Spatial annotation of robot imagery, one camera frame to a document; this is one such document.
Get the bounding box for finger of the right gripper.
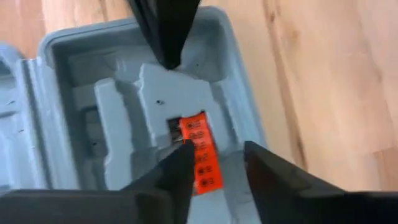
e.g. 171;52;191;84
126;0;169;70
166;0;203;70

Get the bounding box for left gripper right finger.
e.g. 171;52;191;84
244;140;398;224

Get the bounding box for grey plastic tool case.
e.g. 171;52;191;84
0;6;268;224

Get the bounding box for red screwdriver bit holder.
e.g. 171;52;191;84
167;111;224;196

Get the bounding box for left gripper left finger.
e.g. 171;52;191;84
0;139;196;224

